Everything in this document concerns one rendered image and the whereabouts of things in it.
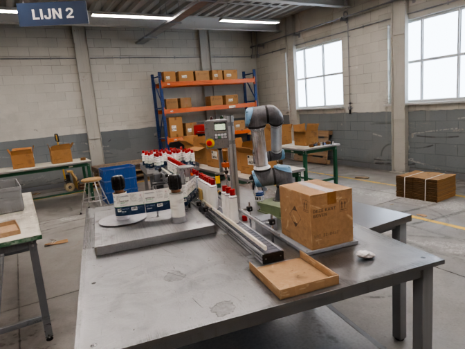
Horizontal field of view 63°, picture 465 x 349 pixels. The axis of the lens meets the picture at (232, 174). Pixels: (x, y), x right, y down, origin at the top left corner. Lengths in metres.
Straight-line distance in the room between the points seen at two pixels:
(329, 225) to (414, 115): 6.22
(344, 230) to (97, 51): 8.74
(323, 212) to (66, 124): 8.43
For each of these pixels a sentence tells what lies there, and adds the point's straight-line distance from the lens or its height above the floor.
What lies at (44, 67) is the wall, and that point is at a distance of 9.83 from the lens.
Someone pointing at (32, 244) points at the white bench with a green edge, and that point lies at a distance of 2.97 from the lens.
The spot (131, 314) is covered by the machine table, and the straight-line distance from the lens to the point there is 1.53.
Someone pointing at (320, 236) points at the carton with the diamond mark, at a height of 0.91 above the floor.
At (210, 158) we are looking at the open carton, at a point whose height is 0.90.
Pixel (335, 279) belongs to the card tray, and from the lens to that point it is 1.59.
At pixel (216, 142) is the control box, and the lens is 2.52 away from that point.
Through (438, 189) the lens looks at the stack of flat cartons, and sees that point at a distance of 6.00.
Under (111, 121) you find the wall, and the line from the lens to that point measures 9.94.
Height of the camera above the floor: 1.55
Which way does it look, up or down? 10 degrees down
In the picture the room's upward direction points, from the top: 5 degrees counter-clockwise
